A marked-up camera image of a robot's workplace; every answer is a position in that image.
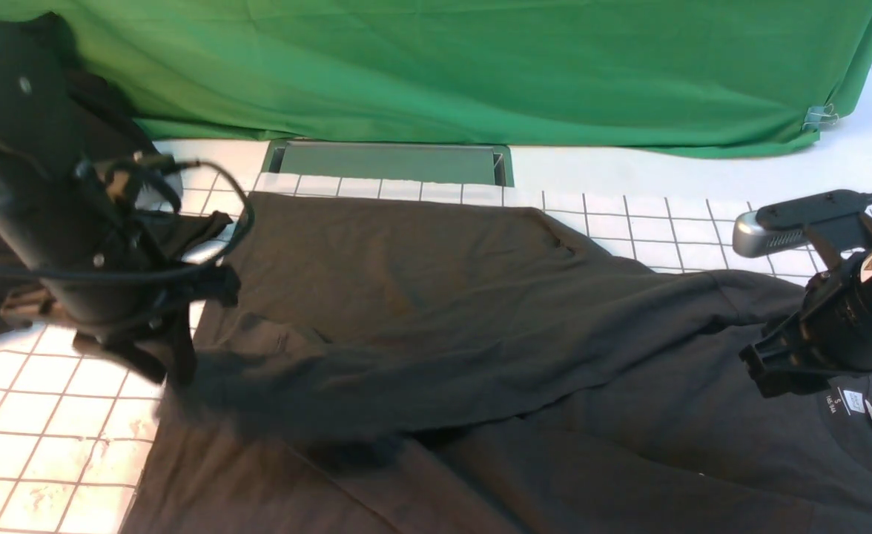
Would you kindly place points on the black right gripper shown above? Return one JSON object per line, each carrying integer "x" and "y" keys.
{"x": 786, "y": 360}

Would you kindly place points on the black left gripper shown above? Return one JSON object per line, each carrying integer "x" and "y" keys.
{"x": 144, "y": 328}

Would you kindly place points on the dark gray long-sleeved shirt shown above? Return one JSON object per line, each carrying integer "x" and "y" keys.
{"x": 416, "y": 367}

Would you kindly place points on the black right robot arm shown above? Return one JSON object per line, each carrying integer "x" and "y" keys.
{"x": 830, "y": 336}

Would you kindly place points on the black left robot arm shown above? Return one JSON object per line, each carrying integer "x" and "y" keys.
{"x": 98, "y": 267}

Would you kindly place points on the pile of black clothes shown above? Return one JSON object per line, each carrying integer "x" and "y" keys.
{"x": 107, "y": 127}

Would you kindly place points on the metal binder clip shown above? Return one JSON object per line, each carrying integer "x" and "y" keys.
{"x": 819, "y": 117}

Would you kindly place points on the green backdrop cloth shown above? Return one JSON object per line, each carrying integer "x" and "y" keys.
{"x": 709, "y": 79}

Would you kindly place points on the gray metal tray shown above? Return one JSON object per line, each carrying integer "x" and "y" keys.
{"x": 423, "y": 162}

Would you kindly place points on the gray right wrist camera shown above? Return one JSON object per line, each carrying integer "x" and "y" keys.
{"x": 832, "y": 222}

